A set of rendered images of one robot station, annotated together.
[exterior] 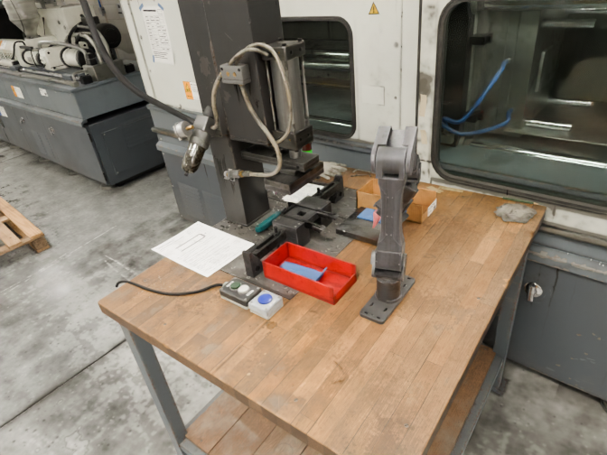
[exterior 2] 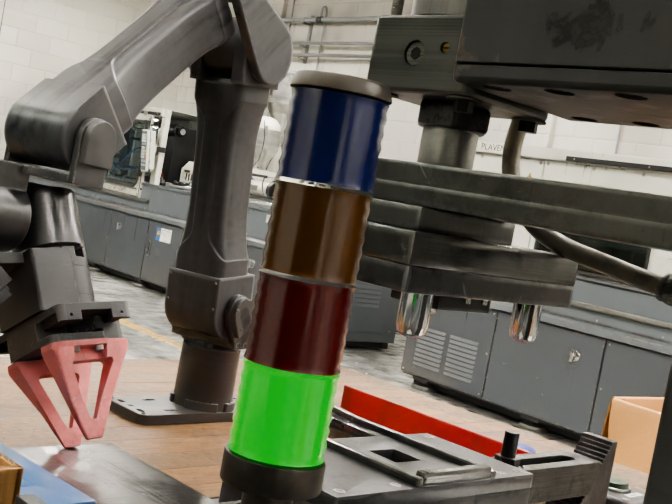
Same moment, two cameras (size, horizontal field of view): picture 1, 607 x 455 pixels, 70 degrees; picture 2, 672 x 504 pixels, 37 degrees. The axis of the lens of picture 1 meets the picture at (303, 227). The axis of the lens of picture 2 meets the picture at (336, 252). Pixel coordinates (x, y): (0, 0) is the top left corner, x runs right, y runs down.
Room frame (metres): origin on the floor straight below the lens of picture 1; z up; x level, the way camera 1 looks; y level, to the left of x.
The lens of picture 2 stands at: (1.94, -0.01, 1.15)
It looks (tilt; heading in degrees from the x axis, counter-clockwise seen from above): 3 degrees down; 185
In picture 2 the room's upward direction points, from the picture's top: 10 degrees clockwise
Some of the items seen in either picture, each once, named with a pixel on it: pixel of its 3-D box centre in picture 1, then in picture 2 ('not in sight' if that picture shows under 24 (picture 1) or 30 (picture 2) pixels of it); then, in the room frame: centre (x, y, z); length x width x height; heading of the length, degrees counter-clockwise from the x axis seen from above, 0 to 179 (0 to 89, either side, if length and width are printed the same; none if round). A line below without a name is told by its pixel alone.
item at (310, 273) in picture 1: (299, 271); not in sight; (1.03, 0.03, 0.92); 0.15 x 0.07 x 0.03; 54
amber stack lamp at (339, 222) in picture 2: not in sight; (316, 231); (1.56, -0.05, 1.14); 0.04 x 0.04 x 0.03
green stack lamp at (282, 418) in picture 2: not in sight; (283, 409); (1.56, -0.05, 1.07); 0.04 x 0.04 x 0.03
